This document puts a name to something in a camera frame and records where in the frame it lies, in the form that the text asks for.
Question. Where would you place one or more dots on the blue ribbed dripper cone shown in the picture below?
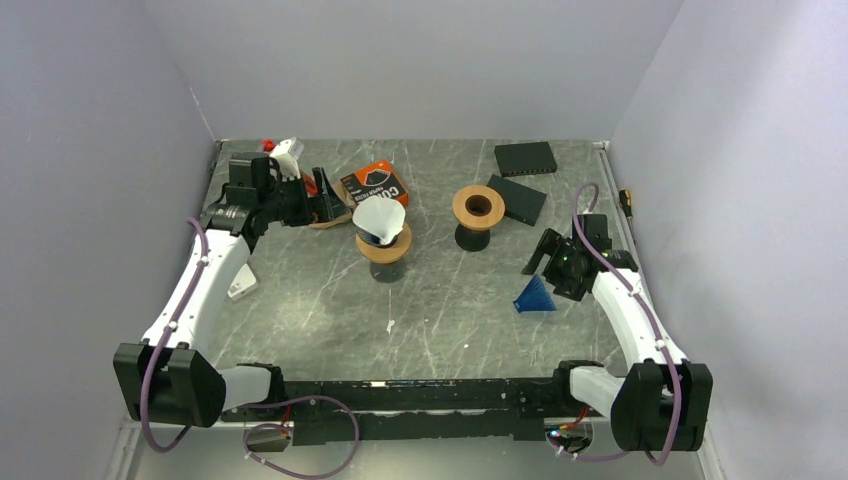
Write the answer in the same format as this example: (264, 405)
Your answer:
(534, 297)

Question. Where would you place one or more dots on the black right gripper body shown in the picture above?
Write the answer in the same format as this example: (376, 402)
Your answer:
(559, 270)

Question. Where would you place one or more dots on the white paper coffee filter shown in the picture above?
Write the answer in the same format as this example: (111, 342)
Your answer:
(379, 220)

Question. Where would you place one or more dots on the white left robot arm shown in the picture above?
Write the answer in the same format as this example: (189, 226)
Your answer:
(166, 377)

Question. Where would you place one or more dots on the wooden dripper ring holder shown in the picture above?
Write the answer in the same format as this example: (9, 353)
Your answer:
(387, 255)

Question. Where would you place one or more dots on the orange coffee filter box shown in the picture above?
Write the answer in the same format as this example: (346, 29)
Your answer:
(377, 179)

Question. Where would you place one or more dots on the red and black cup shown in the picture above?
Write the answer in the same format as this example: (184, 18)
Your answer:
(471, 240)

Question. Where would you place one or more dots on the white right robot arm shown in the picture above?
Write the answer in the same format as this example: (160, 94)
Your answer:
(662, 403)

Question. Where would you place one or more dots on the black rectangular box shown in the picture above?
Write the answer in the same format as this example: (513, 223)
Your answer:
(521, 159)
(522, 203)

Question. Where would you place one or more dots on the brown paper filter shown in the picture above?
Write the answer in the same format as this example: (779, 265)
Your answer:
(342, 212)

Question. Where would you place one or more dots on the red handled adjustable wrench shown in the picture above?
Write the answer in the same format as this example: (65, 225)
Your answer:
(309, 184)

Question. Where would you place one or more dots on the yellow black screwdriver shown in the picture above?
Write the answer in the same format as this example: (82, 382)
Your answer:
(625, 202)

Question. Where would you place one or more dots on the white square box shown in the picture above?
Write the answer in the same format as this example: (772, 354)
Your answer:
(243, 283)

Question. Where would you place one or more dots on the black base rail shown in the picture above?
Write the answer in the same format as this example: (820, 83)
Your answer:
(320, 412)

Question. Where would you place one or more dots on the glass carafe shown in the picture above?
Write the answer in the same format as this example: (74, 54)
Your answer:
(387, 272)

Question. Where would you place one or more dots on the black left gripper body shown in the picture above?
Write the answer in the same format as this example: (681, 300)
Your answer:
(288, 202)

